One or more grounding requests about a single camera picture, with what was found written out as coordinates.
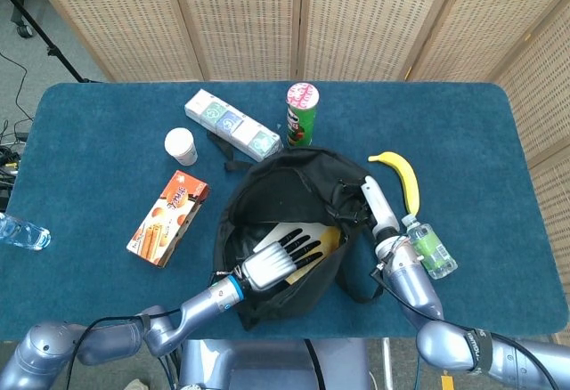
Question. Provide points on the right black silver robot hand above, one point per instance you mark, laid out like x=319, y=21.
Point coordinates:
x=380, y=212

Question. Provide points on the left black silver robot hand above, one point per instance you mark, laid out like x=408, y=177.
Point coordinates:
x=269, y=267

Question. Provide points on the black fabric backpack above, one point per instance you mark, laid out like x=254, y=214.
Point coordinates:
x=276, y=181

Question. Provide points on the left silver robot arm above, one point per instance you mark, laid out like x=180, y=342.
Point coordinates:
x=196, y=310

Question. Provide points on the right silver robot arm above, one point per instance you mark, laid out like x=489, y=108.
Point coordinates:
x=414, y=287

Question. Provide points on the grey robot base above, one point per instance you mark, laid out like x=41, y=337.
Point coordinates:
x=267, y=368

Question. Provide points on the yellow banana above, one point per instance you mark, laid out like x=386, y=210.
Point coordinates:
x=407, y=181

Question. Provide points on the green label drink bottle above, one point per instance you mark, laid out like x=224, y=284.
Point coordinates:
x=434, y=249

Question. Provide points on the orange biscuit box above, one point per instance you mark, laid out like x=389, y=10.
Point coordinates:
x=167, y=221

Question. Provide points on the green Pringles can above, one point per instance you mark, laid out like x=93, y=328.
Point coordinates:
x=302, y=123

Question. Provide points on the white tissue multipack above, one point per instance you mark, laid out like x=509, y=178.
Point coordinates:
x=231, y=123

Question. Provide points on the white paper cup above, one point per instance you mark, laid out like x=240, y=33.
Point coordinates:
x=180, y=145

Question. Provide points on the yellow floor tape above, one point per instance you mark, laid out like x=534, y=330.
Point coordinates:
x=446, y=382

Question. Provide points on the blue table mat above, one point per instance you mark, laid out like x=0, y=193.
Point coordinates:
x=111, y=109

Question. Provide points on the clear water bottle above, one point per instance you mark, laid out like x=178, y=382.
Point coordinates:
x=22, y=232

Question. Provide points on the black tripod stand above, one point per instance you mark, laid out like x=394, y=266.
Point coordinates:
x=42, y=36

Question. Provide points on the black office chair base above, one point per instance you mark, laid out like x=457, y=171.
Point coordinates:
x=20, y=11

